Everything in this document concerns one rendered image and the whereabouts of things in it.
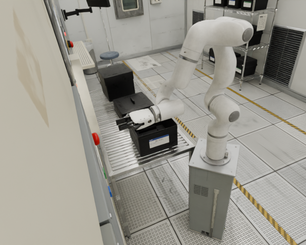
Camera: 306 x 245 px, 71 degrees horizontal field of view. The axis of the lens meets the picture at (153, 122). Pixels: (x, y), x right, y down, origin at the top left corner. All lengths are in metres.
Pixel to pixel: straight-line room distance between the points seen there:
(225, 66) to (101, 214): 0.94
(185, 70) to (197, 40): 0.13
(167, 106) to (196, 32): 0.34
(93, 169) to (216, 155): 1.14
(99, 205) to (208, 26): 0.85
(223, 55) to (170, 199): 1.46
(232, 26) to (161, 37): 5.03
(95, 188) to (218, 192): 1.27
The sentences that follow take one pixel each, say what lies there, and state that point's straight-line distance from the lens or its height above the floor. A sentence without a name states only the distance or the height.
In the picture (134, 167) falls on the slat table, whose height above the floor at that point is 0.76.
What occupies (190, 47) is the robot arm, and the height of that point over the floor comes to 1.48.
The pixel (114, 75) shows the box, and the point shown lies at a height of 1.01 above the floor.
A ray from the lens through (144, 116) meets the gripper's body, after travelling 0.99.
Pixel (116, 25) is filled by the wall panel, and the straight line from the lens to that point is 5.55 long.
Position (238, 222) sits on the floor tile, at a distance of 2.09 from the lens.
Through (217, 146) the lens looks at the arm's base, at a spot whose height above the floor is 0.88.
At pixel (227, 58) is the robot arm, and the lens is 1.09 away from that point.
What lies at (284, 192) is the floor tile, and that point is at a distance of 2.40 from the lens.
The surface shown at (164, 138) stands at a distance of 1.42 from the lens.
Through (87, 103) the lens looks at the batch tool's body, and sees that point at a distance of 1.40.
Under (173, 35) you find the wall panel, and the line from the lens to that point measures 6.12.
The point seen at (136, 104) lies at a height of 0.86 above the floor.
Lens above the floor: 1.75
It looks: 35 degrees down
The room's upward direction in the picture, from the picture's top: 6 degrees counter-clockwise
